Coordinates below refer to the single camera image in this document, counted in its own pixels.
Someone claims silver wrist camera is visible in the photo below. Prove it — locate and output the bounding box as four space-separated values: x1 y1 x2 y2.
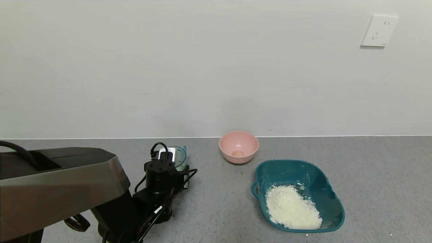
157 147 177 162

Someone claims black camera cable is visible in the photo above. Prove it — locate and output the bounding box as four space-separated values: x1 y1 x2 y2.
150 142 169 161

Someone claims pink bowl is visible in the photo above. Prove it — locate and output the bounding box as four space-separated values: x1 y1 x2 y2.
219 131 259 165

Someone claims clear ribbed measuring cup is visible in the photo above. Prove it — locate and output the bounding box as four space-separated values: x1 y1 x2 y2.
168 146 187 171

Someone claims teal plastic tray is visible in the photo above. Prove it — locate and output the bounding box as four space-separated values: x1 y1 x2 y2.
251 160 345 233

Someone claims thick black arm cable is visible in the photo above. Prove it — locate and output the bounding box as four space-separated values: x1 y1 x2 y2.
0 141 38 169

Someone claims white wall socket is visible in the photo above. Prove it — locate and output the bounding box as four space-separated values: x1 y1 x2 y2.
360 14 399 47

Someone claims white powder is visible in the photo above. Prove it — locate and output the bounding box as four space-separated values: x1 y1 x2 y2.
266 185 323 230

